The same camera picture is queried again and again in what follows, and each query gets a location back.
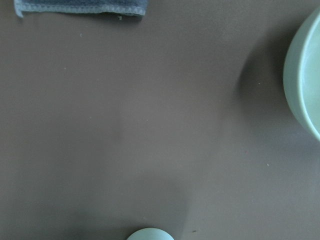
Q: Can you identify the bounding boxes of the green bowl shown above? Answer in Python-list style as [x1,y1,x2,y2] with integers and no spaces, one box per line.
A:
[283,7,320,140]

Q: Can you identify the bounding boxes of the green cup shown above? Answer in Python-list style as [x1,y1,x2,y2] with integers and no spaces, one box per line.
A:
[127,227,174,240]

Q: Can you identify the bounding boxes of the grey cloth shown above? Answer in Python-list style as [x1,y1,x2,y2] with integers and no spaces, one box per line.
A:
[13,0,149,17]

